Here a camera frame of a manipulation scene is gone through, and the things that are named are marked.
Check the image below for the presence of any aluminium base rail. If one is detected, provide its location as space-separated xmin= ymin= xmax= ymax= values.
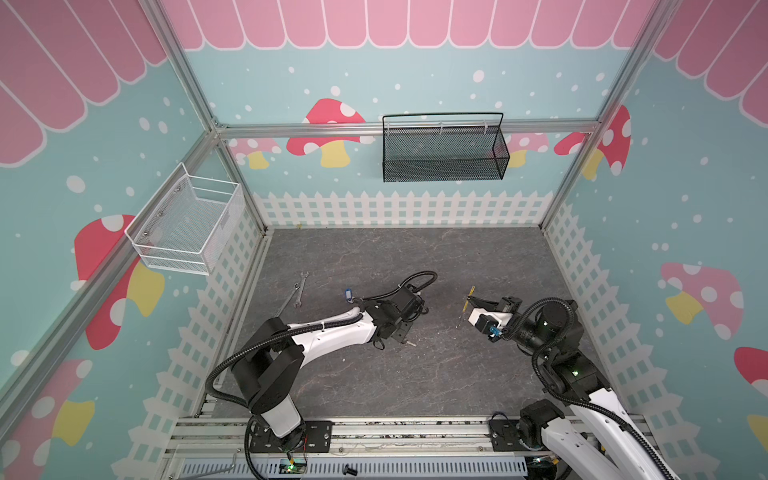
xmin=164 ymin=416 xmax=655 ymax=457

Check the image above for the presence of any black mesh wall basket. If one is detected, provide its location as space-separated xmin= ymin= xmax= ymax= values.
xmin=381 ymin=112 xmax=510 ymax=183

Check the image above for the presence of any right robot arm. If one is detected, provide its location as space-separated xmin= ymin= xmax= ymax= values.
xmin=466 ymin=295 xmax=677 ymax=479

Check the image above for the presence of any silver combination wrench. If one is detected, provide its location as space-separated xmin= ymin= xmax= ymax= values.
xmin=273 ymin=272 xmax=310 ymax=318

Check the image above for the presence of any white wire wall basket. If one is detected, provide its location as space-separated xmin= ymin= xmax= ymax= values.
xmin=125 ymin=164 xmax=245 ymax=276

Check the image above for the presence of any white vented cable duct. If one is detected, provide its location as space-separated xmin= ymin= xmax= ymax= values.
xmin=179 ymin=458 xmax=529 ymax=480

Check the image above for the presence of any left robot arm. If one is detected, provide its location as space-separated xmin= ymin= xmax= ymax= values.
xmin=205 ymin=270 xmax=438 ymax=453

